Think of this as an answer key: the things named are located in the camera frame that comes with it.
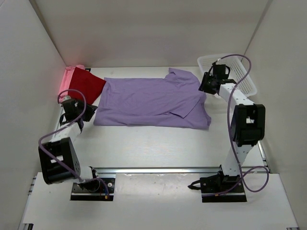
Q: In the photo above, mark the lavender garment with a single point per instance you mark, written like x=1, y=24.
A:
x=172, y=101

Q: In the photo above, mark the white plastic basket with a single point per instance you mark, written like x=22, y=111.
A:
x=237, y=71

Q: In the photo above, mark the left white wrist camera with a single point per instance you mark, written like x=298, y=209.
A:
x=64, y=98

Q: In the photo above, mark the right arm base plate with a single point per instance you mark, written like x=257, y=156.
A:
x=222, y=189

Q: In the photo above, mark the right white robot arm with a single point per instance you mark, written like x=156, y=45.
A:
x=245, y=125

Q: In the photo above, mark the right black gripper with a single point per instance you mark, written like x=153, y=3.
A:
x=205, y=88

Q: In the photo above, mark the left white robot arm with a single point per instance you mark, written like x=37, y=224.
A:
x=58, y=158

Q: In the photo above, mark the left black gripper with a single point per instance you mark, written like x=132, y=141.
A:
x=90, y=109

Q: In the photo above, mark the pink t shirt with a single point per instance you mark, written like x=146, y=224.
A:
x=66, y=80

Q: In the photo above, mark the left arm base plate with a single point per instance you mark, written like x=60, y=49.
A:
x=101, y=188

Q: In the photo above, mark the red t shirt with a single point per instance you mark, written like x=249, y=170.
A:
x=88, y=84

